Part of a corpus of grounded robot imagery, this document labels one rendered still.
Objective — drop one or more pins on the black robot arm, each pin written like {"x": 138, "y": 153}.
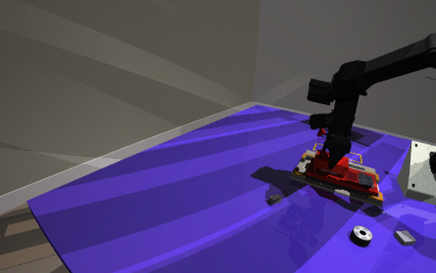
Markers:
{"x": 355, "y": 77}

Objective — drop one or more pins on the black toy tyre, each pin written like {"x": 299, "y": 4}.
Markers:
{"x": 361, "y": 236}

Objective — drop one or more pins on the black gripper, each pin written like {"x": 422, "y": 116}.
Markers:
{"x": 337, "y": 141}

